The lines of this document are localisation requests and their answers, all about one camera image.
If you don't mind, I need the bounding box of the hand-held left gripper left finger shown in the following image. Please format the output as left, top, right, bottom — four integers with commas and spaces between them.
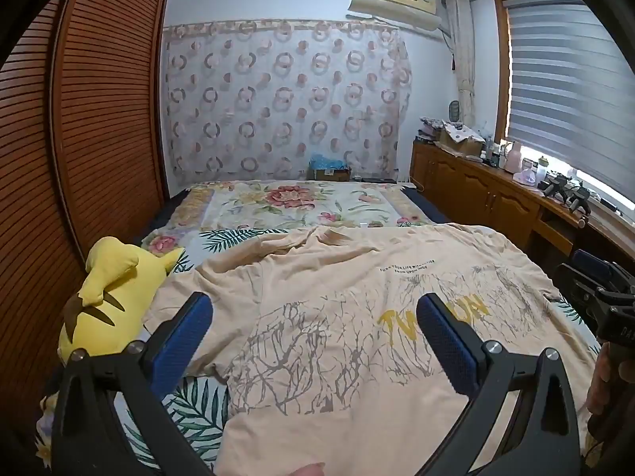
52, 292, 214, 476

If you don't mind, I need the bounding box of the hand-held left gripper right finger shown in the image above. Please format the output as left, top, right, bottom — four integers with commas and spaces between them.
416, 292, 581, 476

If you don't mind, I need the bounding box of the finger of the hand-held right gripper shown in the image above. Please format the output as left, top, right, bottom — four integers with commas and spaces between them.
554, 263, 598, 308
570, 250, 628, 278

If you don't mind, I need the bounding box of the beige printed T-shirt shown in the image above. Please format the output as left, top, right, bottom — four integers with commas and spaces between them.
144, 223, 603, 476

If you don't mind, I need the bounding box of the person's right hand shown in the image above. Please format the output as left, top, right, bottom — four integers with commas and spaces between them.
587, 342, 635, 444

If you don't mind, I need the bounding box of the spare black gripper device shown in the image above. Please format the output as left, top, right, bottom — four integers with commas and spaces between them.
543, 175, 569, 204
566, 183, 593, 216

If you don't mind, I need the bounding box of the palm leaf blanket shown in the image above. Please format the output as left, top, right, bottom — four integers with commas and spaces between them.
37, 228, 603, 476

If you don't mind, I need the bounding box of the yellow plush toy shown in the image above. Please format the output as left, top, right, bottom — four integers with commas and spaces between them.
58, 236, 185, 365

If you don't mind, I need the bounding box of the wooden cabinet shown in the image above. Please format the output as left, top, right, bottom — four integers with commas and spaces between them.
411, 139, 635, 278

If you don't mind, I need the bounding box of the floral blanket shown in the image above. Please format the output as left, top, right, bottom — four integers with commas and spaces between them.
141, 181, 435, 253

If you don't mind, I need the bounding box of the grey zebra window blind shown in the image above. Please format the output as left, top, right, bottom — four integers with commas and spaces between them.
506, 0, 635, 194

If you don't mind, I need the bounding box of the open cardboard box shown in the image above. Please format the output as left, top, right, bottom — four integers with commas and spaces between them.
437, 121, 487, 157

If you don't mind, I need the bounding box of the small cardboard box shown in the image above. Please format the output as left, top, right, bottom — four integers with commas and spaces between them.
308, 166, 352, 182

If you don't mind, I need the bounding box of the pile of folded cloth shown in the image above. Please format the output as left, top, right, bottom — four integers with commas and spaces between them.
419, 116, 442, 147

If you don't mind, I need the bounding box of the blue crumpled bag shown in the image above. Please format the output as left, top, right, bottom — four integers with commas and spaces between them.
310, 154, 348, 172

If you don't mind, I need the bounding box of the tied cream curtain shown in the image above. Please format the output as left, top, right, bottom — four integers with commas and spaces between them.
444, 0, 477, 125

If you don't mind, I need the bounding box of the wooden louvred wardrobe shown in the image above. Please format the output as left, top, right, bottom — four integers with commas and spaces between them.
0, 0, 174, 457

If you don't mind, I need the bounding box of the circle pattern sheer curtain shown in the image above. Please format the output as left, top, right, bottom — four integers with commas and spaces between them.
161, 19, 414, 184

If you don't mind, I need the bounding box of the cream air conditioner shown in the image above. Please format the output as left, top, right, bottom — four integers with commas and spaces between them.
347, 0, 442, 31

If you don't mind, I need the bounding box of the wooden window frame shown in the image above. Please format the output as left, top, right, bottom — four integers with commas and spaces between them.
493, 0, 635, 159

